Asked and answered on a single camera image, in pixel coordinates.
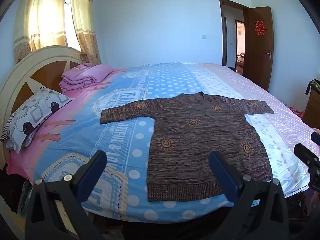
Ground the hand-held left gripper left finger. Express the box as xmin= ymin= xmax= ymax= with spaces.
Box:
xmin=25 ymin=151 xmax=108 ymax=240

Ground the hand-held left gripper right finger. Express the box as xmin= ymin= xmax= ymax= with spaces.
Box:
xmin=209 ymin=151 xmax=290 ymax=240

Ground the brown knit sweater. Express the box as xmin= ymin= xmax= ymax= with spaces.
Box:
xmin=99 ymin=92 xmax=275 ymax=202

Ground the brown cardboard box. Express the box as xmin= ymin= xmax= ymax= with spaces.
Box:
xmin=302 ymin=87 xmax=320 ymax=130

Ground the red cloth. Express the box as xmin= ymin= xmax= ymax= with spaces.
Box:
xmin=287 ymin=105 xmax=304 ymax=118

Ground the printed dotted bedsheet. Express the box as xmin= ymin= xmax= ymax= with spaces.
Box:
xmin=6 ymin=61 xmax=317 ymax=224

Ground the dark green cloth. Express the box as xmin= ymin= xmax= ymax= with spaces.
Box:
xmin=305 ymin=79 xmax=320 ymax=95

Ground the dark clothing pile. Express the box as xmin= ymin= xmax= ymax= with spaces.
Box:
xmin=0 ymin=169 xmax=33 ymax=217

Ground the grey patterned pillow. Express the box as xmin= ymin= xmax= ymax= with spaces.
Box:
xmin=0 ymin=86 xmax=73 ymax=153

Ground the brown wooden door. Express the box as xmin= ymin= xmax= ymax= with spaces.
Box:
xmin=244 ymin=6 xmax=273 ymax=92

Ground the folded pink blanket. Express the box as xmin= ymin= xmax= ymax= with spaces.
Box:
xmin=59 ymin=63 xmax=113 ymax=93

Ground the cream and wood headboard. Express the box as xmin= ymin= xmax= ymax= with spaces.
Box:
xmin=0 ymin=45 xmax=84 ymax=170

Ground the red paper door decoration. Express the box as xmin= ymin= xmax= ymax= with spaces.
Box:
xmin=255 ymin=21 xmax=266 ymax=35

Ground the patterned beige curtain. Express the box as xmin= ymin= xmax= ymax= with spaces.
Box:
xmin=65 ymin=0 xmax=102 ymax=65

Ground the window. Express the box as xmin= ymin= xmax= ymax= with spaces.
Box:
xmin=64 ymin=0 xmax=82 ymax=52

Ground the sheer yellow curtain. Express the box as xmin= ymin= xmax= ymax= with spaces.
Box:
xmin=14 ymin=0 xmax=67 ymax=64

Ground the dark wooden door frame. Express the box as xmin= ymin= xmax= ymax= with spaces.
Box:
xmin=219 ymin=0 xmax=250 ymax=74

